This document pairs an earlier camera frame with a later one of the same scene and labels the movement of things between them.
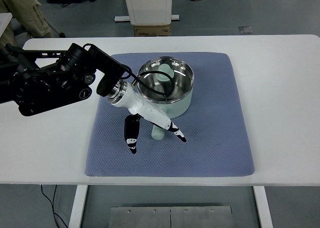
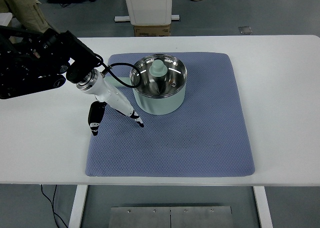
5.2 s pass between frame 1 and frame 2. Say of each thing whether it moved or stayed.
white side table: stayed
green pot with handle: moved
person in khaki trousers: stayed
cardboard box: stayed
